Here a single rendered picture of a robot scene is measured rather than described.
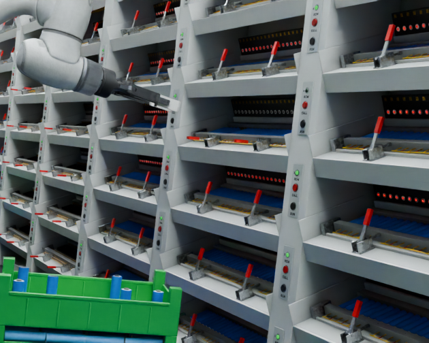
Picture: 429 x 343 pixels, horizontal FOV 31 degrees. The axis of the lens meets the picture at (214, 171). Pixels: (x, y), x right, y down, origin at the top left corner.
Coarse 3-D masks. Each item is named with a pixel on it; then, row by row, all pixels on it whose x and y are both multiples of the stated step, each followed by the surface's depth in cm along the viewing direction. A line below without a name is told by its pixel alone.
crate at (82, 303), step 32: (0, 288) 124; (32, 288) 144; (64, 288) 145; (96, 288) 147; (160, 288) 148; (0, 320) 124; (32, 320) 125; (64, 320) 126; (96, 320) 127; (128, 320) 128; (160, 320) 130
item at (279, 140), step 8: (200, 136) 232; (224, 136) 219; (232, 136) 215; (240, 136) 211; (248, 136) 207; (256, 136) 204; (264, 136) 201; (272, 136) 198; (280, 136) 196; (272, 144) 195; (280, 144) 194
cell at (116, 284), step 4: (112, 276) 143; (116, 276) 143; (120, 276) 144; (112, 280) 143; (116, 280) 143; (120, 280) 143; (112, 284) 143; (116, 284) 143; (120, 284) 144; (112, 288) 143; (116, 288) 143; (120, 288) 144; (112, 292) 143; (116, 292) 143; (120, 292) 144; (112, 296) 143; (116, 296) 143
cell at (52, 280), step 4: (48, 276) 134; (52, 276) 134; (56, 276) 135; (48, 280) 134; (52, 280) 134; (56, 280) 134; (48, 284) 134; (52, 284) 134; (56, 284) 134; (48, 288) 134; (52, 288) 134; (56, 288) 134; (48, 292) 134; (52, 292) 134; (56, 292) 135
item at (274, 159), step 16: (192, 128) 237; (208, 128) 239; (192, 144) 230; (224, 144) 218; (288, 144) 182; (192, 160) 229; (208, 160) 219; (224, 160) 211; (240, 160) 203; (256, 160) 196; (272, 160) 189
